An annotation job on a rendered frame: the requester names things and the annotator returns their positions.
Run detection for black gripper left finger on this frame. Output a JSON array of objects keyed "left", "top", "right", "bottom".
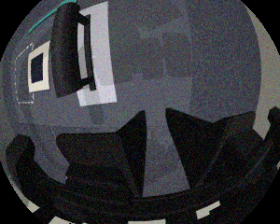
[{"left": 55, "top": 111, "right": 147, "bottom": 197}]

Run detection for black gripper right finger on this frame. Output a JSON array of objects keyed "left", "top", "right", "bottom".
[{"left": 165, "top": 108, "right": 256, "bottom": 188}]

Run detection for beige square tile with dark centre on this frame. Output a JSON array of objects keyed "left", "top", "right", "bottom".
[{"left": 28, "top": 41, "right": 51, "bottom": 92}]

